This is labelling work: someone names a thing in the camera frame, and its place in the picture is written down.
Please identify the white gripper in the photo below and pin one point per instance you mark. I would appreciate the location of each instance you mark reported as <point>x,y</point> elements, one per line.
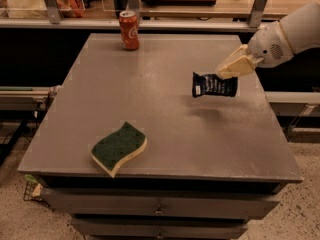
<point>267,46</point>

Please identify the dark blue rxbar wrapper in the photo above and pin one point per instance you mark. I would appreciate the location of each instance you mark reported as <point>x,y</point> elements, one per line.
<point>211,84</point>

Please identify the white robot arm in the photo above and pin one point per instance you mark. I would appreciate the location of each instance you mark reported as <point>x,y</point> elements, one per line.
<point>301,28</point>

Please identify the green and yellow sponge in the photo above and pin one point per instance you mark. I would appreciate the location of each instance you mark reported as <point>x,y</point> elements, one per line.
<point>118,148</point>

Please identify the orange soda can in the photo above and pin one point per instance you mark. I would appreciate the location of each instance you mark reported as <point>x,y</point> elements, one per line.
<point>129,29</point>

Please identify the upper grey drawer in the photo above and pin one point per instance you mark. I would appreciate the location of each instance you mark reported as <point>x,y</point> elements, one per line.
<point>160,204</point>

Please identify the grey drawer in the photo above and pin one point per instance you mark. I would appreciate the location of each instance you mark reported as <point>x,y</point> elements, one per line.
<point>158,229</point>
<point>160,204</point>

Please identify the orange snack bag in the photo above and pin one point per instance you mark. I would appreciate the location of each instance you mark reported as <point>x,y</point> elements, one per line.
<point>71,8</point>

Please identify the clear plastic container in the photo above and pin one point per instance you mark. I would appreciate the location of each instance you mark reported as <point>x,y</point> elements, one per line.
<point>30,9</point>

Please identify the lower grey drawer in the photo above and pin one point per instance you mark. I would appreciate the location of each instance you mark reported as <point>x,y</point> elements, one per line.
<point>158,229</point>

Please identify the right metal shelf bracket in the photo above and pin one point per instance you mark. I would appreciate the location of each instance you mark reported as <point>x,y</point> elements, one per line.
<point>256,13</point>

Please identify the metal shelf bracket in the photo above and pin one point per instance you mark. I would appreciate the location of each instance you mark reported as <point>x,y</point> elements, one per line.
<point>256,13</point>
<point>54,14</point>

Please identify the left metal shelf bracket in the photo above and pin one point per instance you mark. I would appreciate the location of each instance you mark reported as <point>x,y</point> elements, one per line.
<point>54,14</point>

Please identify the wire basket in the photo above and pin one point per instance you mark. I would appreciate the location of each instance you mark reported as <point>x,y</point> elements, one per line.
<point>32,194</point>

